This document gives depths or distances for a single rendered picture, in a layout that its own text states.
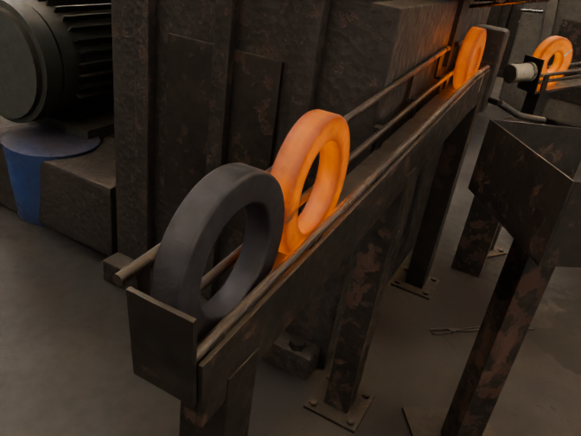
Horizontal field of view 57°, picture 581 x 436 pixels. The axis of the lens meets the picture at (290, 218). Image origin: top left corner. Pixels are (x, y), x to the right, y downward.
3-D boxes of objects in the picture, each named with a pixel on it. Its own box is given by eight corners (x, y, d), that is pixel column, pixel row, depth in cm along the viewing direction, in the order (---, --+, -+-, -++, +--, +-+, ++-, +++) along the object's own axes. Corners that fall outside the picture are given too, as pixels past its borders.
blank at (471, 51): (462, 31, 128) (477, 35, 127) (478, 22, 140) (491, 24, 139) (447, 94, 137) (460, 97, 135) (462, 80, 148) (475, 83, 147)
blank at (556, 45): (532, 93, 178) (539, 96, 175) (525, 54, 168) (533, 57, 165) (566, 66, 179) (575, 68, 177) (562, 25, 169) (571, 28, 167)
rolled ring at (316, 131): (306, 273, 74) (285, 266, 75) (357, 158, 78) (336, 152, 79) (271, 228, 57) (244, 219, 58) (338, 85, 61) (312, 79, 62)
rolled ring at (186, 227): (290, 143, 55) (263, 134, 56) (172, 233, 41) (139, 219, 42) (281, 279, 65) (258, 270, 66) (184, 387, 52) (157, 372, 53)
